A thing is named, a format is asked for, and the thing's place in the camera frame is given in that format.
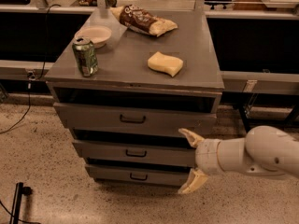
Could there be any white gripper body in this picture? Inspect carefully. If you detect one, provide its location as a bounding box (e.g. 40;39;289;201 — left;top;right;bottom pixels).
195;139;222;175

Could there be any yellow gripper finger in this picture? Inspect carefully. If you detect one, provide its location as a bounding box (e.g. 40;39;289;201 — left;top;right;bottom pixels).
178;168;208;194
178;128;205;148

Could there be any grey drawer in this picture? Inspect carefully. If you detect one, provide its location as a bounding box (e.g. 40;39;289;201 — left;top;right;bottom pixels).
85;164;188;187
54;103;216;137
73;140;195;167

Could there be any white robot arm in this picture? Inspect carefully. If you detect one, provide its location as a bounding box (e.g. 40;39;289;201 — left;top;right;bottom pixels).
178;126;299;194

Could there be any grey bottom drawer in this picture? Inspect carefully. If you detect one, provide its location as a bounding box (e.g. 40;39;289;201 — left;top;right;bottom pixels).
85;164;188;187

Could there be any grey drawer cabinet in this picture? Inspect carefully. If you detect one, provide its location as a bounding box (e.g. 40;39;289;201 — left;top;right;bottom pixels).
44;7;226;190

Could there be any grey top drawer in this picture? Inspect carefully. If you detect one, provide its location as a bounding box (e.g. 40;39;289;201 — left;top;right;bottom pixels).
54;103;216;137

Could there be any black table leg right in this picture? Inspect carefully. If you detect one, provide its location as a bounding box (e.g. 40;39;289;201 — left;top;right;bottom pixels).
238;105;299;132

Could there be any yellow sponge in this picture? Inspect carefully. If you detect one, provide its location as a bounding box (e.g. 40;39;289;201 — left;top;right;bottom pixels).
148;51;184;77

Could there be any green soda can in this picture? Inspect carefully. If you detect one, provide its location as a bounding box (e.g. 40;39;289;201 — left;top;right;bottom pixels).
72;36;98;77

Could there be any brown chip bag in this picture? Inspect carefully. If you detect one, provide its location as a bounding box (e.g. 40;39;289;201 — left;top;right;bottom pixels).
110;5;178;37

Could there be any white bowl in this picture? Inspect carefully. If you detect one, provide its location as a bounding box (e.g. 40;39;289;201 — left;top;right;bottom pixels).
75;26;112;49

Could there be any black stand leg left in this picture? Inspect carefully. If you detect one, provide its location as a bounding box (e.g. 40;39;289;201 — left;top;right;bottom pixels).
0;182;41;224

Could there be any black power cable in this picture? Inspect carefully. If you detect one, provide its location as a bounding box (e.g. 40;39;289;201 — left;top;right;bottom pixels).
0;3;63;135

